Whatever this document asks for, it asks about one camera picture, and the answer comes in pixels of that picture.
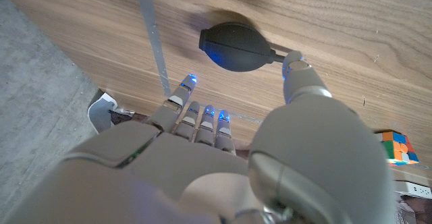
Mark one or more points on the white power strip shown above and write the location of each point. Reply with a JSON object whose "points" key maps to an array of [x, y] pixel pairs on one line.
{"points": [[413, 189]]}

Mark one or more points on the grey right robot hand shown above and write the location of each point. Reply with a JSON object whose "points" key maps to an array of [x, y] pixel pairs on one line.
{"points": [[303, 156]]}

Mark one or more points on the multicolour puzzle cube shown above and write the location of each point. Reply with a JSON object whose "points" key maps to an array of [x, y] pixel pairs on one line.
{"points": [[398, 148]]}

